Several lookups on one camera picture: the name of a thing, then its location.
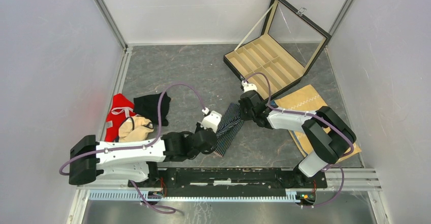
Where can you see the black underwear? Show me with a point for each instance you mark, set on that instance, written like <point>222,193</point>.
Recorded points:
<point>147,106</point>

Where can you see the beige underwear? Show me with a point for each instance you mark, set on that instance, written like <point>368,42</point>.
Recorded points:
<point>134,129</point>

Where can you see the red underwear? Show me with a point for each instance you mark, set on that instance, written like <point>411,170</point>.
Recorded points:
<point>120,110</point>

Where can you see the blue striped boxer shorts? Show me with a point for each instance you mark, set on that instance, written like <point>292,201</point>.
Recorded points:
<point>229,127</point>

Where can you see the tan cloth mat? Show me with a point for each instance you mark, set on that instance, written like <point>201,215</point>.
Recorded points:
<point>304,99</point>

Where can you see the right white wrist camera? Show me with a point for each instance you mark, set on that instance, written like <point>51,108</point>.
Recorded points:
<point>247,86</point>

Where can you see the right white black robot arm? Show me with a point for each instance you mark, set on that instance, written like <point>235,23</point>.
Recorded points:
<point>330,137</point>

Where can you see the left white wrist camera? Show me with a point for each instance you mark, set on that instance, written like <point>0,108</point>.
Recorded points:
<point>211,119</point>

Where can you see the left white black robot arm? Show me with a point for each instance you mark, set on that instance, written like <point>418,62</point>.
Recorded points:
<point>92,160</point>

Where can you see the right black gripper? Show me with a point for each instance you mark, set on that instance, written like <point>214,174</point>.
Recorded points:
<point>243,115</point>

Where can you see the black compartment box glass lid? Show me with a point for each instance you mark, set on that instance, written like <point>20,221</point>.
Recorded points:
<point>279,50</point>

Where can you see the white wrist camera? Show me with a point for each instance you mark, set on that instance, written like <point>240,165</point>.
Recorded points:
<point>211,119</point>
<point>247,86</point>

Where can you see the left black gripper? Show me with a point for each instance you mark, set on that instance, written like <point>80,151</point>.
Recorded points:
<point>198,127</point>

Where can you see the white cable tray strip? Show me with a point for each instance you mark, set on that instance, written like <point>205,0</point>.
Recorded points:
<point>133,195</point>

